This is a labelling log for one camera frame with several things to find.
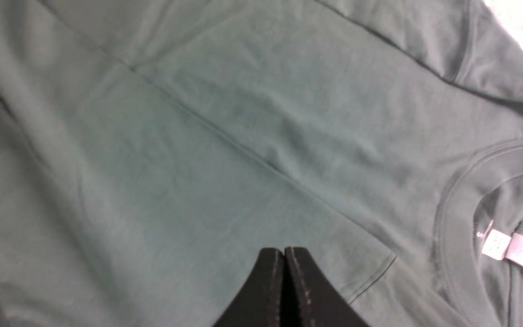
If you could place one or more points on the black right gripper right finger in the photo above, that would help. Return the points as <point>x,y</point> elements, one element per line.
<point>310,300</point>

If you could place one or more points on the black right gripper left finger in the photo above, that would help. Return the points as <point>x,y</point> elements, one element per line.
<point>258,302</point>

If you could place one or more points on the green long-sleeved shirt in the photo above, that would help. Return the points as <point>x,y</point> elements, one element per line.
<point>149,149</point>

